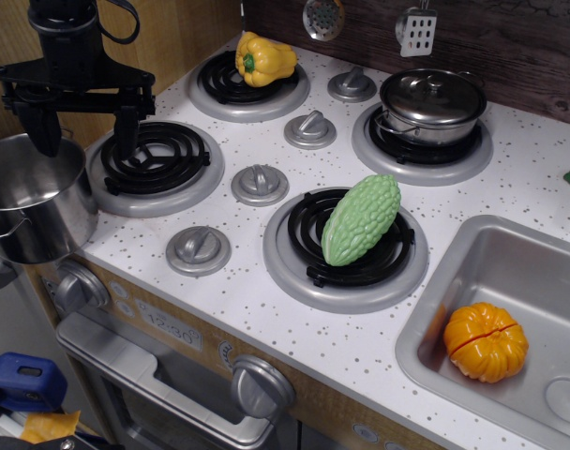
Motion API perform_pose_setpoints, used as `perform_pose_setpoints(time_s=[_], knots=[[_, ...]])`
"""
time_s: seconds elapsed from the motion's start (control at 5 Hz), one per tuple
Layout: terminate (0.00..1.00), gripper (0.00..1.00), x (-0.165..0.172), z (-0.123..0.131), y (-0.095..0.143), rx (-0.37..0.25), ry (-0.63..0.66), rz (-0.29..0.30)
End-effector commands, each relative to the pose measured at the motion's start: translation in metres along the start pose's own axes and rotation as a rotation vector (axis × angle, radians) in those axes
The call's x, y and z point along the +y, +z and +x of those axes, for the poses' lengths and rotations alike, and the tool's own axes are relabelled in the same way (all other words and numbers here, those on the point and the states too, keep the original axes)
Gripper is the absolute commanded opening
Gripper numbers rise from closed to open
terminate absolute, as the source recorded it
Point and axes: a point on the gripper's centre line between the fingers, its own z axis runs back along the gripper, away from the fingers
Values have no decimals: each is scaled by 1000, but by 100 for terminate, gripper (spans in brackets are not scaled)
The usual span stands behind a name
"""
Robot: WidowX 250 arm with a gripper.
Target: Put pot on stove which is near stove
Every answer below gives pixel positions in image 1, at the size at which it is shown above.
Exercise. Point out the yellow cloth piece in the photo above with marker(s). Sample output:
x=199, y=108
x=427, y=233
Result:
x=40, y=427

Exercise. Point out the grey stove knob back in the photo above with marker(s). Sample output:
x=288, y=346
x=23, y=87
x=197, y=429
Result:
x=353, y=86

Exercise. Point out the lidded stainless steel pot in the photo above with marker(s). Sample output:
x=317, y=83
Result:
x=430, y=106

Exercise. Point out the back right stove burner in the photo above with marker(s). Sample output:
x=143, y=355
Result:
x=417, y=165

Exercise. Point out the hanging slotted metal spatula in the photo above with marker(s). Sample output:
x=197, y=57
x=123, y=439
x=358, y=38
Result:
x=415, y=30

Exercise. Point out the yellow toy bell pepper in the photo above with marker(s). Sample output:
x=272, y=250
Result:
x=261, y=61

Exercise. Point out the front left stove burner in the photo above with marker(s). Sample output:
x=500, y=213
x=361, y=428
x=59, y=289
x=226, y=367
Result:
x=174, y=167

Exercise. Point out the stove burner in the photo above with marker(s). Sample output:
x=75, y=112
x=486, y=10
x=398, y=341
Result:
x=174, y=167
x=216, y=88
x=417, y=165
x=387, y=274

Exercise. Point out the oven clock display panel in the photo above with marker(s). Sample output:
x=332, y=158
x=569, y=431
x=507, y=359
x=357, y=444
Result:
x=170, y=325

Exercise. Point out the oven dial knob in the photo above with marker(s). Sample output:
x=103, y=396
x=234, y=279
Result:
x=79, y=287
x=258, y=389

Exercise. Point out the green toy bitter gourd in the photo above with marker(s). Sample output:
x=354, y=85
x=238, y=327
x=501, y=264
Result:
x=360, y=219

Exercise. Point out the orange toy pumpkin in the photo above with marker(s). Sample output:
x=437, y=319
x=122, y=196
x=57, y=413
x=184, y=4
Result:
x=485, y=343

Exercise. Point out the grey stove knob front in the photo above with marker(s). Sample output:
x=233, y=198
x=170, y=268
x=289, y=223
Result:
x=198, y=251

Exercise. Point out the blue clamp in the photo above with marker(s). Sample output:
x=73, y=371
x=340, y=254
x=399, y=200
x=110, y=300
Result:
x=30, y=384

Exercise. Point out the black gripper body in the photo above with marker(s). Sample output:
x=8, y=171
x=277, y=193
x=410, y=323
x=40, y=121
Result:
x=37, y=90

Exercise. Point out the left oven dial knob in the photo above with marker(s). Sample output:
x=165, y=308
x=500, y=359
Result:
x=79, y=287

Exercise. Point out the back left stove burner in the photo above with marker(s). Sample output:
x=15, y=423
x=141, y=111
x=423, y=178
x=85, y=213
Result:
x=216, y=88

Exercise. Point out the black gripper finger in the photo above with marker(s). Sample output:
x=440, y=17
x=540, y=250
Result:
x=126, y=130
x=42, y=127

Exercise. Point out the grey oven door handle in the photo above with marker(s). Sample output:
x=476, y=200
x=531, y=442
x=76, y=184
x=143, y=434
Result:
x=158, y=398

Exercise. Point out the hanging metal strainer ladle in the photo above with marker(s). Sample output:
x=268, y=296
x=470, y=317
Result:
x=323, y=20

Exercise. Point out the silver sink basin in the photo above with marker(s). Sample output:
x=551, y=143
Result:
x=526, y=272

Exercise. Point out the front right stove burner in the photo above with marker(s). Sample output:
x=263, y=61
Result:
x=387, y=274

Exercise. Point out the grey stove knob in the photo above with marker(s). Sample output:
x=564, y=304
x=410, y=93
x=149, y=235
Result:
x=310, y=132
x=353, y=86
x=198, y=251
x=260, y=185

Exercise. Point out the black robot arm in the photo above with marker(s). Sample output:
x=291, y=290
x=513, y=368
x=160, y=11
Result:
x=68, y=29

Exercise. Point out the right oven dial knob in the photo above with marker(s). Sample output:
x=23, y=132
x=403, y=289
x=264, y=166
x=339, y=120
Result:
x=258, y=389

